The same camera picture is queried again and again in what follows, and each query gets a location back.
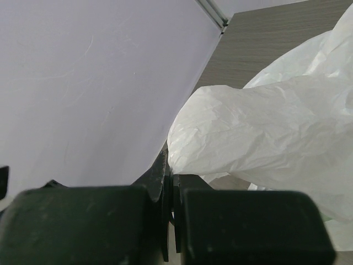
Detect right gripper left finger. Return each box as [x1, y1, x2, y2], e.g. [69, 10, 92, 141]
[1, 151, 169, 264]

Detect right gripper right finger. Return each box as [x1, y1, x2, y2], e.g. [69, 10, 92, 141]
[173, 175, 336, 264]

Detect white plastic bag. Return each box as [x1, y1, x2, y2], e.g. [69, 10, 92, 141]
[167, 2, 353, 221]

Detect aluminium corner profile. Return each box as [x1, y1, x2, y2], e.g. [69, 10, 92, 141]
[196, 0, 229, 30]

